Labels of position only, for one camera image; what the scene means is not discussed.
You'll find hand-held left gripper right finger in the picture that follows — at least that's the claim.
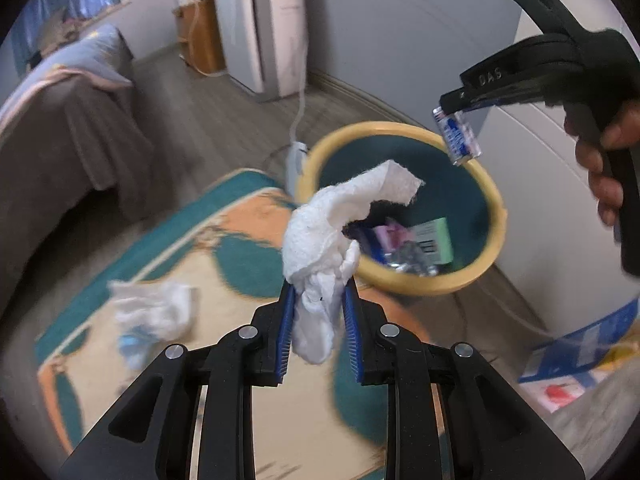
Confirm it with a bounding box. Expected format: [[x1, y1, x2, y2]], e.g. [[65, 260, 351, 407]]
[[343, 275, 585, 480]]

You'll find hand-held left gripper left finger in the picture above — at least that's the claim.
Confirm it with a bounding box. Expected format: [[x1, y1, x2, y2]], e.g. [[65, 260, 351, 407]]
[[60, 280, 297, 480]]

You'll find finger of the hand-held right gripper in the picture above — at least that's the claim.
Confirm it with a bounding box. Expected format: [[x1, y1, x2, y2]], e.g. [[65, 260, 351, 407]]
[[439, 85, 474, 114], [466, 90, 547, 111]]

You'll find small blue foil packet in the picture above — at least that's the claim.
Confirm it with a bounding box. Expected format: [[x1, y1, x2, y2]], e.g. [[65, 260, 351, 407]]
[[432, 106, 483, 166]]

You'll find white tissue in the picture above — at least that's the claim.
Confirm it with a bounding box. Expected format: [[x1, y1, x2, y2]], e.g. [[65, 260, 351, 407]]
[[282, 160, 426, 366]]

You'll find silver foil blister pack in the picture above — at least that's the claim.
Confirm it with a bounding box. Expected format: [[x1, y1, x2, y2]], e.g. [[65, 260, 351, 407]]
[[385, 242, 438, 277]]

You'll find blue wet wipes pack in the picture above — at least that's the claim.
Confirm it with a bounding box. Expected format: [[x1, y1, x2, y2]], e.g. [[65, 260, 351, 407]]
[[347, 222, 381, 261]]

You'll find yellow-rimmed teal waste bin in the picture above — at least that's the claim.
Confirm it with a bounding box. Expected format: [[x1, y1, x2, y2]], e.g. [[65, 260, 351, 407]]
[[295, 121, 507, 296]]

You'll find pink packet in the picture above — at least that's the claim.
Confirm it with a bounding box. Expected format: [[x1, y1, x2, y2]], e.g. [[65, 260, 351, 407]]
[[372, 220, 413, 256]]

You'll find green and white box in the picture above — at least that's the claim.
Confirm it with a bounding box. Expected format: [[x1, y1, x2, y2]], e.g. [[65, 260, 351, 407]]
[[410, 217, 455, 266]]

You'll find person's right hand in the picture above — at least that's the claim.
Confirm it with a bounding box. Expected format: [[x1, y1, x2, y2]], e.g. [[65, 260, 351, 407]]
[[564, 97, 640, 228]]

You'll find crumpled tissue on mat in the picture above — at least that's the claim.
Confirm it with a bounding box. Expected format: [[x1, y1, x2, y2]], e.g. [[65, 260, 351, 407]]
[[107, 280, 196, 343]]

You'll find patterned teal cushion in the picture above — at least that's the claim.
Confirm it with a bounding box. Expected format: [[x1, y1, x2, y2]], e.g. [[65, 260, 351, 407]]
[[35, 169, 436, 480]]

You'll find white power strip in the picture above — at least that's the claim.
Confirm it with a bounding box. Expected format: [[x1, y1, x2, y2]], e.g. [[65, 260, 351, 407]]
[[285, 140, 311, 196]]

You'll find red and white packet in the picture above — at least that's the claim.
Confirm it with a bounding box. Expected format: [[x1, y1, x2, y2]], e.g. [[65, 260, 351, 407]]
[[532, 377, 588, 413]]

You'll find blue cardboard box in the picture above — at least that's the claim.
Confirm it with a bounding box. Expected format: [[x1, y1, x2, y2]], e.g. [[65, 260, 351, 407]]
[[517, 297, 640, 386]]

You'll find white air purifier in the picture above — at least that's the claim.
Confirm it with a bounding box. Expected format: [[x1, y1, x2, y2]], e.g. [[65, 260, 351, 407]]
[[212, 0, 306, 103]]

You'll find wooden cabinet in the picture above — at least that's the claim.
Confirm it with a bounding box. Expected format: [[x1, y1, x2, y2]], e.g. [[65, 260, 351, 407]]
[[172, 0, 226, 76]]

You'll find blue printed quilt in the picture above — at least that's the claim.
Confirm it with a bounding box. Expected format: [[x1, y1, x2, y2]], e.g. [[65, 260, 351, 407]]
[[0, 25, 133, 126]]

